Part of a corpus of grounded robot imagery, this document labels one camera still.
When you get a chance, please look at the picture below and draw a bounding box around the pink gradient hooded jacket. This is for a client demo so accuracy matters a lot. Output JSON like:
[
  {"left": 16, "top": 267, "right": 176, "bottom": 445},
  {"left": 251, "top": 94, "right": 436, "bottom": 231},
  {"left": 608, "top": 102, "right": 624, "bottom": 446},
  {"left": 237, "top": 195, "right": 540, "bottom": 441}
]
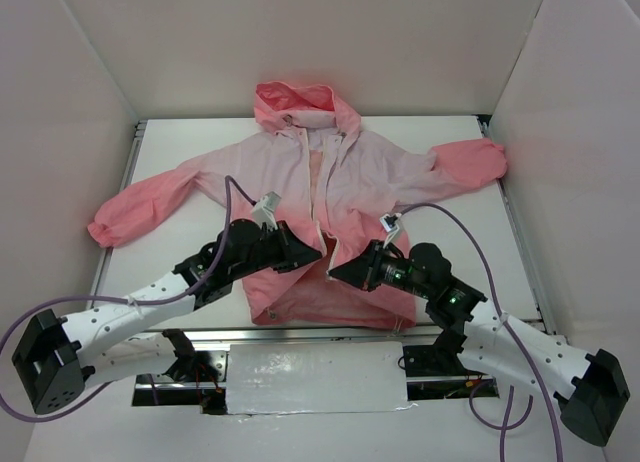
[{"left": 88, "top": 82, "right": 507, "bottom": 330}]

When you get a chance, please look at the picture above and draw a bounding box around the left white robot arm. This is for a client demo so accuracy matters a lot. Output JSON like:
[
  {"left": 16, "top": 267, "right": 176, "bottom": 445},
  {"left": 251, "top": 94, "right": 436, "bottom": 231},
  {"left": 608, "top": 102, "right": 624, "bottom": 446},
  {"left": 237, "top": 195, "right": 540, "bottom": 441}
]
[{"left": 12, "top": 219, "right": 321, "bottom": 417}]

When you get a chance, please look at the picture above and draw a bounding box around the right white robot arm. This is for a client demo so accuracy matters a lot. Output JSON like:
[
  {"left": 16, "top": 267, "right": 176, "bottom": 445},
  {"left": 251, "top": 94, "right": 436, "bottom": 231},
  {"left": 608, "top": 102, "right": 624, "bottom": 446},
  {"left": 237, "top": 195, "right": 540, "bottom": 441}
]
[{"left": 329, "top": 240, "right": 630, "bottom": 447}]

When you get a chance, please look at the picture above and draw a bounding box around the white foil-taped panel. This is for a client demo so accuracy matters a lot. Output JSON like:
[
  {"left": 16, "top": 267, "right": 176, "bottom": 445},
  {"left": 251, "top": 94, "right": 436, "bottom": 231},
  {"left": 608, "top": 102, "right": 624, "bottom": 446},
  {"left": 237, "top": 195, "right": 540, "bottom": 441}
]
[{"left": 226, "top": 342, "right": 411, "bottom": 415}]

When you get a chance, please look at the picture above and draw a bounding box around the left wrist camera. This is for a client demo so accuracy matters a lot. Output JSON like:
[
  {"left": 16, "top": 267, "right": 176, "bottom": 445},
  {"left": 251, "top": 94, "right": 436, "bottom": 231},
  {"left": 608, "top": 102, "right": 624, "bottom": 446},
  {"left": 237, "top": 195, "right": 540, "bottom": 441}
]
[{"left": 251, "top": 191, "right": 281, "bottom": 229}]

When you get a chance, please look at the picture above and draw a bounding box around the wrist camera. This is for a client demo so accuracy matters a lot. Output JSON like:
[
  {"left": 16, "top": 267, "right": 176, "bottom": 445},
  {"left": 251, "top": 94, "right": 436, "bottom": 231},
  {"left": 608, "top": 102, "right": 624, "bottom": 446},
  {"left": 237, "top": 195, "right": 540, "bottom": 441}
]
[
  {"left": 380, "top": 213, "right": 403, "bottom": 234},
  {"left": 251, "top": 191, "right": 281, "bottom": 229}
]

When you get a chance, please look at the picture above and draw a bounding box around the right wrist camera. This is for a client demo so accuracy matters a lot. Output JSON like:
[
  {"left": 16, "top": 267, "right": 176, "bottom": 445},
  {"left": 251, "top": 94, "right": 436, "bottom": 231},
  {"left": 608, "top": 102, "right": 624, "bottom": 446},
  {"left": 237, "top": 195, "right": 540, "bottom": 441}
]
[{"left": 380, "top": 213, "right": 403, "bottom": 234}]

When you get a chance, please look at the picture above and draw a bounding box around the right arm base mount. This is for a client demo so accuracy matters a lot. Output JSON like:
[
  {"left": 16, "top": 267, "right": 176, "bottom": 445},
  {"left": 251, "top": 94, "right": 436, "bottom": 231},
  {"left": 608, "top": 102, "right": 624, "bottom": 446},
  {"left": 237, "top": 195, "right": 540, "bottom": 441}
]
[{"left": 397, "top": 341, "right": 498, "bottom": 401}]

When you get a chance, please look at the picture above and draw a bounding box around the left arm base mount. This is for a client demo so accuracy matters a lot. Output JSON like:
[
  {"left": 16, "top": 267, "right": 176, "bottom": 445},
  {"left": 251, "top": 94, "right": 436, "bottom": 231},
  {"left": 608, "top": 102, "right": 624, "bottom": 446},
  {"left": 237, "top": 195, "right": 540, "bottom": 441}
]
[{"left": 132, "top": 329, "right": 229, "bottom": 415}]

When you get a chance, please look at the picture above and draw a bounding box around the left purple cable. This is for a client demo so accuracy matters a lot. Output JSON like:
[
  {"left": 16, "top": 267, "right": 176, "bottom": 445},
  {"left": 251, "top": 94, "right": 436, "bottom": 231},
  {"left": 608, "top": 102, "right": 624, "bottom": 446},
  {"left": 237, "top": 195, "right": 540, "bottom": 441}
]
[{"left": 0, "top": 175, "right": 259, "bottom": 423}]

